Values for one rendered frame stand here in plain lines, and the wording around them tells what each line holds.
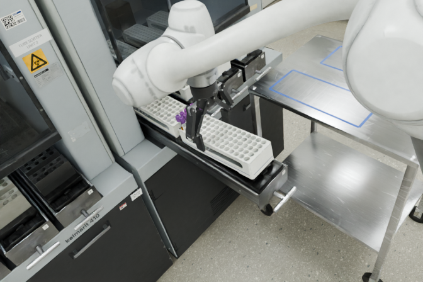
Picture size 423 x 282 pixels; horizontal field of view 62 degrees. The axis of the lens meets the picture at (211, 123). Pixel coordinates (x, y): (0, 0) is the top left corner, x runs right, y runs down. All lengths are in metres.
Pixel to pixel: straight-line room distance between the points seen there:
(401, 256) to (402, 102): 1.56
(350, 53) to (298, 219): 1.60
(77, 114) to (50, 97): 0.10
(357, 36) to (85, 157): 0.99
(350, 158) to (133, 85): 1.27
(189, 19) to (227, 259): 1.27
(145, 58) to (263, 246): 1.29
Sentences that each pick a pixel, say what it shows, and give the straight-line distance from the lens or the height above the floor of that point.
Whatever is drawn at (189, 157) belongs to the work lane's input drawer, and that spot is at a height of 0.78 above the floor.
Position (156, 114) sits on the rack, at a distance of 1.21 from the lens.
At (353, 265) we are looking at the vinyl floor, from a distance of 1.81.
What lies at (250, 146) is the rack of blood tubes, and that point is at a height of 0.89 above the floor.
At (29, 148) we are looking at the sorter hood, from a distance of 1.08.
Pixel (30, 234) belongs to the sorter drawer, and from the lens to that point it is 1.15.
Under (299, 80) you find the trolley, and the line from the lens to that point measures 1.33.
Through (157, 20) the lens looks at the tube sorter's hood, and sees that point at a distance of 1.17.
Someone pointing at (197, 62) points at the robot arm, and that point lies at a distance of 0.66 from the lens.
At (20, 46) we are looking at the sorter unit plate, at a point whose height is 1.24.
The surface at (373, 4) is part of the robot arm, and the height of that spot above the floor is 1.46.
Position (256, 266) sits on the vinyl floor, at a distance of 1.78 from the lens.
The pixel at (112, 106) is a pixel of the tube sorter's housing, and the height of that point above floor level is 0.94.
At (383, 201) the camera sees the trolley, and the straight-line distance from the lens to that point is 1.67.
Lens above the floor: 1.61
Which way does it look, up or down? 42 degrees down
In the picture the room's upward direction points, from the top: 12 degrees counter-clockwise
